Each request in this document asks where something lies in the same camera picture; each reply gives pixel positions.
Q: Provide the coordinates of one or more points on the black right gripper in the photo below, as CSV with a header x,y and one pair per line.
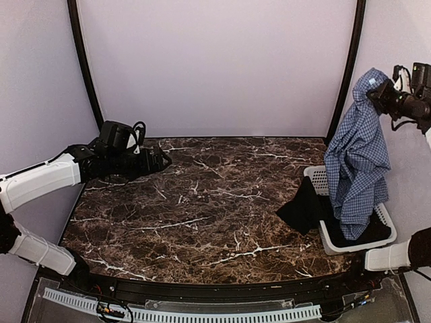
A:
x,y
379,96

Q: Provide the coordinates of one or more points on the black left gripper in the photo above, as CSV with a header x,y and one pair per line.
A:
x,y
147,167

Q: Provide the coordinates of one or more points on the blue checkered shirt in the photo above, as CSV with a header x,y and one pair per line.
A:
x,y
359,141

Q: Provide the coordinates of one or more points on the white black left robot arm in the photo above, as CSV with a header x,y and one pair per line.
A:
x,y
117,150

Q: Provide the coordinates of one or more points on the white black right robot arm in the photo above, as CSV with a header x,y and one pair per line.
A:
x,y
406,99

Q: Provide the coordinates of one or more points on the white plastic laundry basket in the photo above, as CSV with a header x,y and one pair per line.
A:
x,y
359,219

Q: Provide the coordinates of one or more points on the black garment in basket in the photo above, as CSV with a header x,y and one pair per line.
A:
x,y
305,211

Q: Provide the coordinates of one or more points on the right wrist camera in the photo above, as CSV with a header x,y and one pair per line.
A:
x,y
402,79

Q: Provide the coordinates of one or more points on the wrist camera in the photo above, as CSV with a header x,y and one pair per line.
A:
x,y
402,79
137,135

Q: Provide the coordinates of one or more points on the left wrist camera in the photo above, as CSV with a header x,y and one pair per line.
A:
x,y
137,135

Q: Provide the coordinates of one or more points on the black right corner post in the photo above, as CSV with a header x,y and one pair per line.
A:
x,y
349,69

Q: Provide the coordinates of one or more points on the black corner post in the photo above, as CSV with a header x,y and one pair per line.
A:
x,y
349,69
78,39

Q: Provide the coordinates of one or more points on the black front table rail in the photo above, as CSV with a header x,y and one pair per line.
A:
x,y
318,289

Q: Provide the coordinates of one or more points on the black left corner post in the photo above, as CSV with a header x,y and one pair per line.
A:
x,y
78,39

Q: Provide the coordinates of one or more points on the white slotted cable duct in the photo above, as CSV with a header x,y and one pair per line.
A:
x,y
169,311

